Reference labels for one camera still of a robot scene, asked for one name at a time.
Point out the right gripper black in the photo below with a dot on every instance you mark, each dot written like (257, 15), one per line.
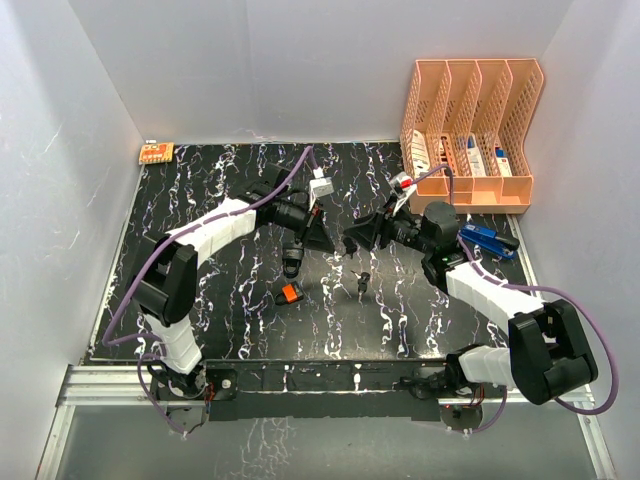
(367, 229)

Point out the black key bunch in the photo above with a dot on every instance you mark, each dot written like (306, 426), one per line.
(363, 280)
(351, 247)

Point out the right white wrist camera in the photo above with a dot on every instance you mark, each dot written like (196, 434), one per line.
(403, 188)

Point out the blue stapler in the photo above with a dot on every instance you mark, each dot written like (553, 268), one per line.
(499, 244)

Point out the orange black padlock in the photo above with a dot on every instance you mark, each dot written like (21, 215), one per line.
(290, 293)

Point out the orange small card box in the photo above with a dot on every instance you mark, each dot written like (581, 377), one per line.
(156, 153)

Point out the white blue box in organizer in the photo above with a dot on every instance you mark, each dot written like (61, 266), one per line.
(472, 160)

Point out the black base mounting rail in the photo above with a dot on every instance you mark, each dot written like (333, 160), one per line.
(249, 389)

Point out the blue red box in organizer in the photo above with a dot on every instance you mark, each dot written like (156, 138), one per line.
(503, 163)

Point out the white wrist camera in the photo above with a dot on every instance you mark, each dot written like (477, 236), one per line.
(403, 188)
(319, 187)

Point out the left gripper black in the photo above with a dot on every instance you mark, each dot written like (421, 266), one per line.
(316, 237)

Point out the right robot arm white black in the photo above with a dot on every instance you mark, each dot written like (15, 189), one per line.
(547, 354)

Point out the dark marker in organizer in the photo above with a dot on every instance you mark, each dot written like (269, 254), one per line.
(446, 153)

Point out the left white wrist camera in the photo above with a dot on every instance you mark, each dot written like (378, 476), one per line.
(319, 187)

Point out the pink plastic file organizer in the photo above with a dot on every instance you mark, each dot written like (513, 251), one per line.
(464, 129)

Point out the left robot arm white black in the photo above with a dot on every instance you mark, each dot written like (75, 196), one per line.
(169, 264)

